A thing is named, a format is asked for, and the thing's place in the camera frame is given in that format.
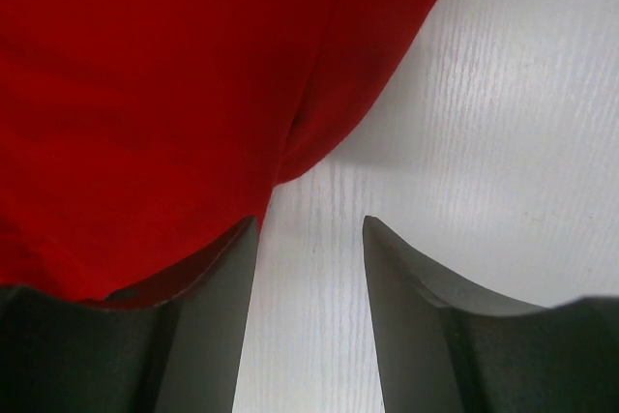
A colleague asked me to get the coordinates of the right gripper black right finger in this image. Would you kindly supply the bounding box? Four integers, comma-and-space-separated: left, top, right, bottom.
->
363, 217, 618, 412

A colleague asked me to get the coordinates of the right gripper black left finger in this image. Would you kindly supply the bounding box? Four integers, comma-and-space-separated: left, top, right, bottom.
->
1, 218, 258, 412

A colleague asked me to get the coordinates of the red t-shirt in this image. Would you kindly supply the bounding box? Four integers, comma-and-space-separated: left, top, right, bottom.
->
1, 0, 436, 301

